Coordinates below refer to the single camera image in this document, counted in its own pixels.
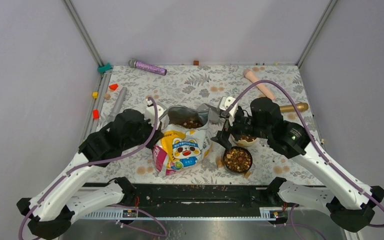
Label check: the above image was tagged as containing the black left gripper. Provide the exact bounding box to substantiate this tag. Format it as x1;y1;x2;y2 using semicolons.
123;115;165;151

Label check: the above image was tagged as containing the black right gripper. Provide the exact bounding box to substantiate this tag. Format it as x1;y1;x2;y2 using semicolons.
210;108;271;150

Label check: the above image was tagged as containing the metal food scoop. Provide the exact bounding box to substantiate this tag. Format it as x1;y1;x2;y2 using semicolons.
197;103;225;124

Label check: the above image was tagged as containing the cat print pet food bag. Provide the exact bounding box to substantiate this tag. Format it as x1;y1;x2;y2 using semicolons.
152;105;212;176

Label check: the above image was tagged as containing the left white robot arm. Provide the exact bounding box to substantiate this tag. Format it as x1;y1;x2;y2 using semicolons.
16;105;165;240

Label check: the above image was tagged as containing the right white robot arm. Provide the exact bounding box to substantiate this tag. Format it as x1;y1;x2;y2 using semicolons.
213;97;384;233

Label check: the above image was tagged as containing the cream pet bowl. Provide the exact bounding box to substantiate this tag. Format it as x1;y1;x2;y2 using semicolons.
232;135;257;148

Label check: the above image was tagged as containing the black pet bowl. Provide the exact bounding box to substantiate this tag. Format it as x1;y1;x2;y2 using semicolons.
222;146;253;175

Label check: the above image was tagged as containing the brown pet food kibble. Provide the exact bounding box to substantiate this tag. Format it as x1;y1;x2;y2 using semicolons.
179;120;203;129

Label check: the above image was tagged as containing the grey toy microphone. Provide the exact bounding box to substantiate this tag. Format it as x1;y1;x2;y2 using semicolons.
107;86;128;123

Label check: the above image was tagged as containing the floral patterned table mat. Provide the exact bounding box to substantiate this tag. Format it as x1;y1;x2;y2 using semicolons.
89;65;320;186

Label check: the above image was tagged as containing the small wooden block near bowl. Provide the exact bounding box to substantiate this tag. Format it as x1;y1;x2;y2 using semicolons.
243;171;252;179

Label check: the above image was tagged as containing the beige wooden block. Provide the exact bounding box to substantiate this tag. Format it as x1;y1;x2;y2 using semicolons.
104;93;111;100

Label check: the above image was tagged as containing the red roof-shaped block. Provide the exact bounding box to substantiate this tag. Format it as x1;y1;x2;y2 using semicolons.
108;83;119;91

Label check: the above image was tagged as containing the purple glitter toy microphone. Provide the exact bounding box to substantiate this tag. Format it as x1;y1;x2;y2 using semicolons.
127;58;167;76

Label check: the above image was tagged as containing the pink toy microphone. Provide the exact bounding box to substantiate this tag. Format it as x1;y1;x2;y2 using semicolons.
242;69;275;100

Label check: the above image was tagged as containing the teal toy block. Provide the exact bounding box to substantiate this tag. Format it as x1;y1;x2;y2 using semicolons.
97;63;113;74

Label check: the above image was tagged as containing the gold toy microphone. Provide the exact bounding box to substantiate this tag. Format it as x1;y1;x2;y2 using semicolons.
280;102;309;113

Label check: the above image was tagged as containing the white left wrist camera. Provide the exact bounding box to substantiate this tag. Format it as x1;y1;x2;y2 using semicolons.
144;100;170;130

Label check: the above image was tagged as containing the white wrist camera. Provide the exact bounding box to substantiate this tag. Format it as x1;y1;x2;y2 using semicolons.
144;100;170;130
218;96;238;124

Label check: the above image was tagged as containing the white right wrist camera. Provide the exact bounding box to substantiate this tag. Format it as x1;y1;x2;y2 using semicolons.
218;96;238;124

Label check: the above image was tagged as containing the red block at left rail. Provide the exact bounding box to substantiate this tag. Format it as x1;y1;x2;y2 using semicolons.
92;109;100;120

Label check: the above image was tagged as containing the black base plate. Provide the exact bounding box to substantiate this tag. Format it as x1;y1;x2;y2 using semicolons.
104;183;301;220

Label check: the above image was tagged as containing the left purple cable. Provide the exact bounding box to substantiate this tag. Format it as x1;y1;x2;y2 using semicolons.
18;96;159;240

